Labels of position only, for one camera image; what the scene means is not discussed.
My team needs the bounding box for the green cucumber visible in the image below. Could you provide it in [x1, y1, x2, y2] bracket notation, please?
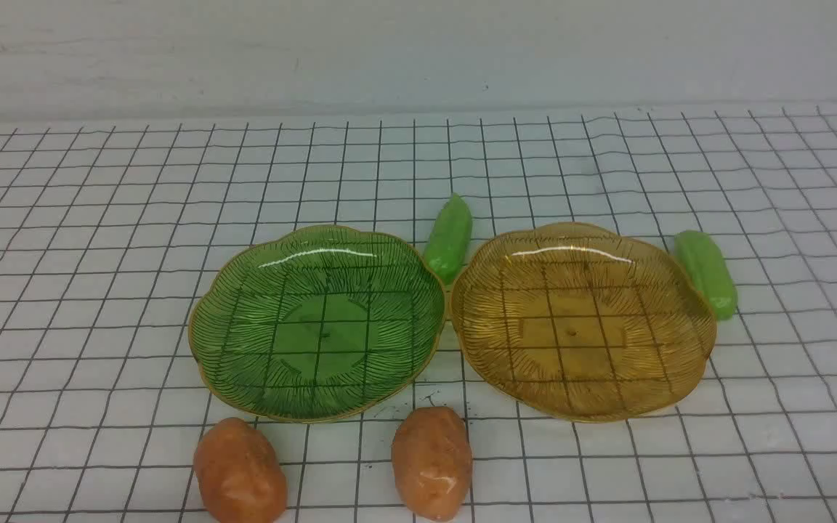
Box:
[422, 193, 474, 285]
[674, 230, 738, 321]

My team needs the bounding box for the orange potato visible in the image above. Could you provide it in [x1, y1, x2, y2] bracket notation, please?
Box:
[391, 406, 474, 522]
[193, 417, 288, 522]

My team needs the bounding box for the green glass plate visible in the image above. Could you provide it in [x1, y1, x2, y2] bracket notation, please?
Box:
[188, 225, 446, 423]

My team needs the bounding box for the amber glass plate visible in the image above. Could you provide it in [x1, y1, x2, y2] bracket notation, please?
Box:
[450, 222, 717, 423]

